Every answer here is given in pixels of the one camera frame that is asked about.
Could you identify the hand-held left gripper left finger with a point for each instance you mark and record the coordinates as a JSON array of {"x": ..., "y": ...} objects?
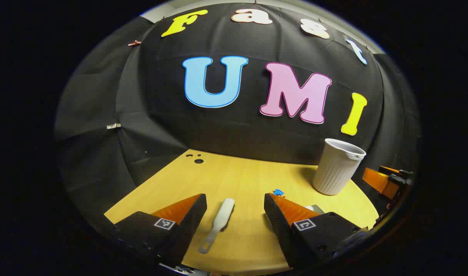
[{"x": 191, "y": 219}]

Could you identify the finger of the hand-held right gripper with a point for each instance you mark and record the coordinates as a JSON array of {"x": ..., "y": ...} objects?
[
  {"x": 378, "y": 182},
  {"x": 389, "y": 169}
]

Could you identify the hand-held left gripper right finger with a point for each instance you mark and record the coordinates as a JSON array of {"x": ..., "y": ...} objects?
[{"x": 274, "y": 219}]

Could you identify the blue paper trash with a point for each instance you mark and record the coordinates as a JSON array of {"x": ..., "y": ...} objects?
[{"x": 278, "y": 191}]

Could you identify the small white broom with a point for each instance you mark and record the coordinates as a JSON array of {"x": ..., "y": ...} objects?
[{"x": 223, "y": 215}]

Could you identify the white ribbed garbage bin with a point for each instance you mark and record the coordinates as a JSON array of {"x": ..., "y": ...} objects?
[{"x": 335, "y": 172}]

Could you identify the white dustpan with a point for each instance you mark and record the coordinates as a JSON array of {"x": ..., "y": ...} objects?
[{"x": 317, "y": 209}]

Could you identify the yellow wooden desktop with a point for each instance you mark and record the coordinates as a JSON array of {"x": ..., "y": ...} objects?
[{"x": 238, "y": 180}]

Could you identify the silver cloth clip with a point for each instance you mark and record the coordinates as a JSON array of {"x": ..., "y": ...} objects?
[{"x": 113, "y": 125}]

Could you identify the black backdrop cloth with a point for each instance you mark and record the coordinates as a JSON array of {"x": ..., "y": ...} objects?
[{"x": 161, "y": 96}]

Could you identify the copper cloth clip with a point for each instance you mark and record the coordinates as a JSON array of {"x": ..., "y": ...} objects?
[{"x": 134, "y": 43}]

